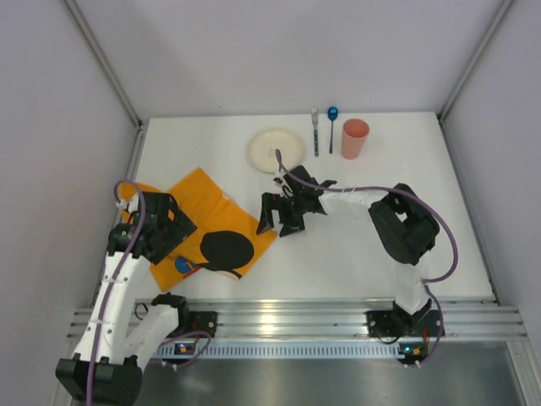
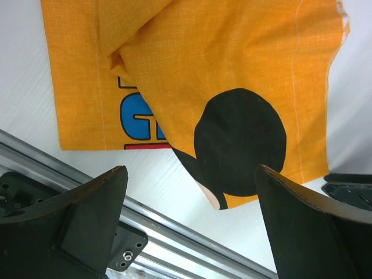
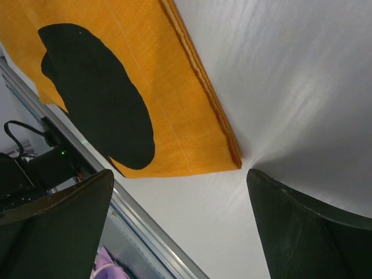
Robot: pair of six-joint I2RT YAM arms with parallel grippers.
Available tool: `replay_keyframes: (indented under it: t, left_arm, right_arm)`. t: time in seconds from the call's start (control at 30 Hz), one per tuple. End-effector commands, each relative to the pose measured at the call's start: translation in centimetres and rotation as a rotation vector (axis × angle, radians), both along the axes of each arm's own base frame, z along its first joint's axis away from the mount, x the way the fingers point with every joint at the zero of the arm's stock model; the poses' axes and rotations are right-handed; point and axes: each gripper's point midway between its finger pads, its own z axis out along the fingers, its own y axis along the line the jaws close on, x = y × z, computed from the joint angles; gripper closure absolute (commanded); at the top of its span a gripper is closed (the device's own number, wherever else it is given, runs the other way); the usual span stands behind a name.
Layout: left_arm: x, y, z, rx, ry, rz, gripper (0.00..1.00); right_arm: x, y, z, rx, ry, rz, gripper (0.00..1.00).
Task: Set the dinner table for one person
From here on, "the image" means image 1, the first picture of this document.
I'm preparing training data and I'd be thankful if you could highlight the cream round plate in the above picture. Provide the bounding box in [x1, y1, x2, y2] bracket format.
[247, 128, 306, 173]

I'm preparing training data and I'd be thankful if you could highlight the orange cartoon mouse towel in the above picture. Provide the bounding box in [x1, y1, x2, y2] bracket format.
[121, 167, 277, 292]

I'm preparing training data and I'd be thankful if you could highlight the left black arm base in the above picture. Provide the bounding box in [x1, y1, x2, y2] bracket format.
[183, 311, 218, 337]

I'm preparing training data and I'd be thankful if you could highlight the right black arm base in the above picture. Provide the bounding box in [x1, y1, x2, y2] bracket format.
[366, 299, 443, 343]

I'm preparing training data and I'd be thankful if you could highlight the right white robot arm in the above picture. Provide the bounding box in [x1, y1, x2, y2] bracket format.
[256, 165, 440, 330]

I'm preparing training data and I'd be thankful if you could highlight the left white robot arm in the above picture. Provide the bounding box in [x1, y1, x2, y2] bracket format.
[55, 192, 196, 405]

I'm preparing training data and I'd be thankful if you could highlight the pink plastic cup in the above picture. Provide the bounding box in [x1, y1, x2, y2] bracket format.
[341, 118, 370, 160]

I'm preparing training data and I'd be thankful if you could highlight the blue metallic spoon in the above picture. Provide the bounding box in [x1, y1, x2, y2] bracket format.
[327, 106, 339, 154]

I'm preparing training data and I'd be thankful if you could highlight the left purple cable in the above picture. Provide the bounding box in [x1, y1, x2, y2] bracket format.
[86, 179, 212, 403]

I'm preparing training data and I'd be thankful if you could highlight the purple cable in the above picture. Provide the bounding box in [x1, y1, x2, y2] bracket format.
[275, 147, 460, 369]
[86, 179, 212, 403]

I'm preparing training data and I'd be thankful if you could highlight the fork with teal handle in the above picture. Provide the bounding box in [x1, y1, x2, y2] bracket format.
[311, 108, 319, 156]

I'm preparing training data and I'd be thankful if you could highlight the aluminium mounting rail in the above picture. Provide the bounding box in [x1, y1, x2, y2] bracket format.
[67, 298, 528, 339]

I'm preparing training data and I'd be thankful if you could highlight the perforated grey cable duct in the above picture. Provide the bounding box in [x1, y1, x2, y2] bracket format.
[151, 340, 427, 360]

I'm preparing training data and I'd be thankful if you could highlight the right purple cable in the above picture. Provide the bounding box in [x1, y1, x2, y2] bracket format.
[275, 147, 460, 369]

